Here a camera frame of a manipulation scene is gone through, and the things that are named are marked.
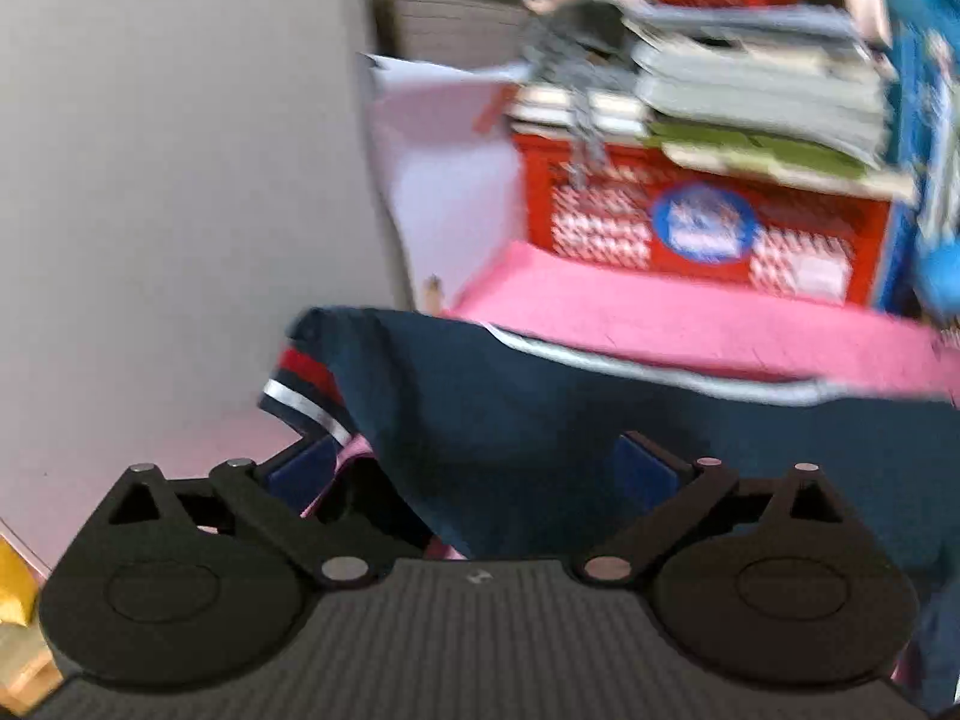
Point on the white paper board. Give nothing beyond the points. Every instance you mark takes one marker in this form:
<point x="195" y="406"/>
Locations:
<point x="435" y="165"/>

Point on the pink bunny-print towel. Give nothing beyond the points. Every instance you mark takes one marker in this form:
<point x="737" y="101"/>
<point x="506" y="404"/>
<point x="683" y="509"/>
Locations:
<point x="675" y="315"/>

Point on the navy and white jacket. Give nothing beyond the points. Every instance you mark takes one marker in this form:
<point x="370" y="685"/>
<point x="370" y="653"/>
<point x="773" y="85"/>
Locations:
<point x="525" y="420"/>

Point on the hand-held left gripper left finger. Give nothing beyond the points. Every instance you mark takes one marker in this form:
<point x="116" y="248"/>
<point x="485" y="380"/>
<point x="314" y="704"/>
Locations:
<point x="296" y="469"/>

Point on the red plastic crate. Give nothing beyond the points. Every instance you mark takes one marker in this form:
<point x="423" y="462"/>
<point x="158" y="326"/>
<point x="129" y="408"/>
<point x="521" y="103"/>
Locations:
<point x="540" y="165"/>

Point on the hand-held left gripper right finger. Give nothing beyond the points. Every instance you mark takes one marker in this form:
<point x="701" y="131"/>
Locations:
<point x="637" y="465"/>

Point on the grey storage box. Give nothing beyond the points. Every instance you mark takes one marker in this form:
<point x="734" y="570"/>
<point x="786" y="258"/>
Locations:
<point x="457" y="30"/>

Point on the stack of papers and booklets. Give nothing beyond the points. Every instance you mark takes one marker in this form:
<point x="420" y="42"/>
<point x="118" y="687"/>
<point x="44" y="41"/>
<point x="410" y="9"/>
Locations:
<point x="750" y="90"/>

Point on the yellow bag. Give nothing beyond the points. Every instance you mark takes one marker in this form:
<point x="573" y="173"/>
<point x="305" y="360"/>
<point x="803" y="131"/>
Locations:
<point x="15" y="585"/>

